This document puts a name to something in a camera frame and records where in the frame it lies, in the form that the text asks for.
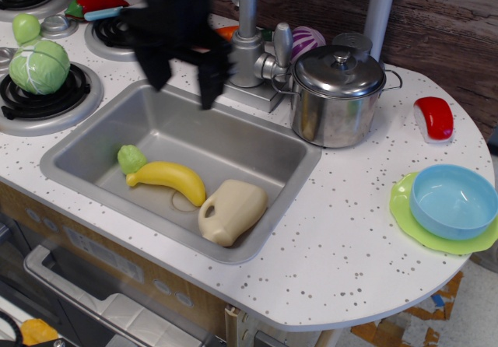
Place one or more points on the silver tin can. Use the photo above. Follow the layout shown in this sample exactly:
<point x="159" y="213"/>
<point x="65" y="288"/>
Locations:
<point x="355" y="40"/>

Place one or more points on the blue handled toy knife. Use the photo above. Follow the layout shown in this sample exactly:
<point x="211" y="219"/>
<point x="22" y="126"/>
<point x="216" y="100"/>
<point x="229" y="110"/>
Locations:
<point x="103" y="14"/>

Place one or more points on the grey oven door handle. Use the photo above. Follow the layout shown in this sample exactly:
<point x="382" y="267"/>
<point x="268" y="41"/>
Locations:
<point x="102" y="313"/>

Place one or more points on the light green toy pear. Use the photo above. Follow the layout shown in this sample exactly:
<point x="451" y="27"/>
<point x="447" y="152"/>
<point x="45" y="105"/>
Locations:
<point x="26" y="28"/>

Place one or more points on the steel pot lid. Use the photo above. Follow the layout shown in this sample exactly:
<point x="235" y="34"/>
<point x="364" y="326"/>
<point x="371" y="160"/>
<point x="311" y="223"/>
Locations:
<point x="339" y="71"/>

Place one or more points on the green toy cabbage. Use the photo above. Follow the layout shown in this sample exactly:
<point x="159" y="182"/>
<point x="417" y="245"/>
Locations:
<point x="40" y="67"/>

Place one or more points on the steel pot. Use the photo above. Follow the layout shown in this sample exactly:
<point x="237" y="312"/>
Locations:
<point x="329" y="121"/>

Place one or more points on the small green toy lettuce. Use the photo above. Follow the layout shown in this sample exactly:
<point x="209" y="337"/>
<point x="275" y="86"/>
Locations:
<point x="131" y="159"/>

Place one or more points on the green plastic plate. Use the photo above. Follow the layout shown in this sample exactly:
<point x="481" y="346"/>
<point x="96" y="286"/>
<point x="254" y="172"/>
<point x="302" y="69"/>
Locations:
<point x="400" y="209"/>

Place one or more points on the red white toy sushi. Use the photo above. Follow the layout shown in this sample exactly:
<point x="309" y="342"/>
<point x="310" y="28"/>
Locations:
<point x="434" y="118"/>

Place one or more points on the grey toy sink basin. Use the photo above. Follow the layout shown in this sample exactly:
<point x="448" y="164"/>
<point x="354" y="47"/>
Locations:
<point x="217" y="181"/>

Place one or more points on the yellow toy object below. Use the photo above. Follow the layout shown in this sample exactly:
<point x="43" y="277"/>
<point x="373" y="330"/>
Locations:
<point x="36" y="331"/>

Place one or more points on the purple toy onion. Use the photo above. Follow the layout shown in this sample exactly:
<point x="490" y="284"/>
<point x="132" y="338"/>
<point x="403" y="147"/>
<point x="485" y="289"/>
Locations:
<point x="304" y="40"/>

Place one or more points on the back right stove burner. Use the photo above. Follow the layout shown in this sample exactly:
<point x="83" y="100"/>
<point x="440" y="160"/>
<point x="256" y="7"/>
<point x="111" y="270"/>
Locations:
<point x="107" y="38"/>

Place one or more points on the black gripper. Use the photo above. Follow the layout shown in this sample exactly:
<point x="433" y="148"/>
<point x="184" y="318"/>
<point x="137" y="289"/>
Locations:
<point x="165" y="29"/>

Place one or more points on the grey toy faucet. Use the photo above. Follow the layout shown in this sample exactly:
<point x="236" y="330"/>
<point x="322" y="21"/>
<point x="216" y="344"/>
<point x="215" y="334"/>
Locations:
<point x="258" y="74"/>

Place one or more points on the cream toy jug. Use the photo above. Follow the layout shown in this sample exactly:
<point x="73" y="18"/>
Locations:
<point x="230" y="211"/>

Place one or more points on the grey stove knob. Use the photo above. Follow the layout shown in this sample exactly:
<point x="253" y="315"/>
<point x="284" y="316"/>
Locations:
<point x="57" y="27"/>

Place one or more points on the red toy pepper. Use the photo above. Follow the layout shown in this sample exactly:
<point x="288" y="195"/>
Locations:
<point x="78" y="8"/>

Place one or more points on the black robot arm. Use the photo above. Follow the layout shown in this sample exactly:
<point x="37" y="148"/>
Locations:
<point x="163" y="30"/>

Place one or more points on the orange toy carrot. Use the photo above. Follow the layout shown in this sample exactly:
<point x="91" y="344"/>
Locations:
<point x="227" y="32"/>

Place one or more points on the white vertical post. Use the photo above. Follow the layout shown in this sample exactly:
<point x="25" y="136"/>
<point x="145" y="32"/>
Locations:
<point x="376" y="24"/>

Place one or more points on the yellow toy banana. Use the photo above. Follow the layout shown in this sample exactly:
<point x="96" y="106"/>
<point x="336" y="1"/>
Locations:
<point x="172" y="175"/>

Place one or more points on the blue plastic bowl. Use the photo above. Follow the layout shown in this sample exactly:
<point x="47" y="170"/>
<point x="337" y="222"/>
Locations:
<point x="452" y="202"/>

